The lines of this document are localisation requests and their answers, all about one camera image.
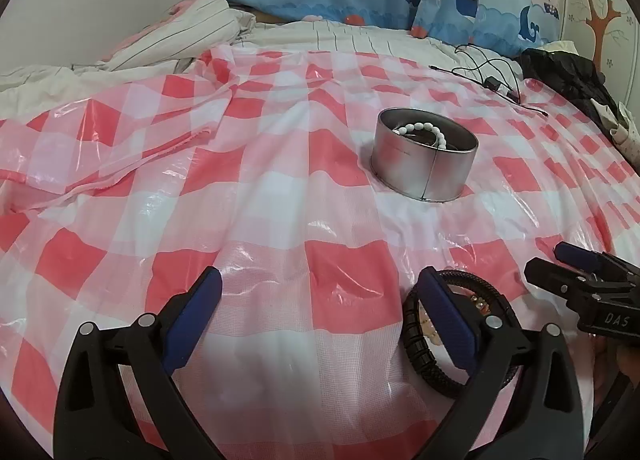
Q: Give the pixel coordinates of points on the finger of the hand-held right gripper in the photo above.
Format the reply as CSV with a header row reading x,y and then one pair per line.
x,y
570,252
555,277

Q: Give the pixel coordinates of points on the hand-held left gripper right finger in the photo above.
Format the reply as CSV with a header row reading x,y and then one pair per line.
x,y
445,320

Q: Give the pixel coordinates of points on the round metal tin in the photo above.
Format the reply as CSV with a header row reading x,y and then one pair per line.
x,y
415,170

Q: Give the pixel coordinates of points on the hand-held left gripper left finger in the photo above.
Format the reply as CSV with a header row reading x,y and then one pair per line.
x,y
197,310

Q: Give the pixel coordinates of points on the white striped duvet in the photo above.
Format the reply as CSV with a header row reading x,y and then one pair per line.
x,y
165,35

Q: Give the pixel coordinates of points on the patterned light cloth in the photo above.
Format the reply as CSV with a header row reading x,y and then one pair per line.
x,y
627,135

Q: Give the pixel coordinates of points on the black cloth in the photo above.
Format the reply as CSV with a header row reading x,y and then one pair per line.
x,y
565,70

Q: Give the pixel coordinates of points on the red white checked plastic sheet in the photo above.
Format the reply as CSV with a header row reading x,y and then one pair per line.
x,y
275,190

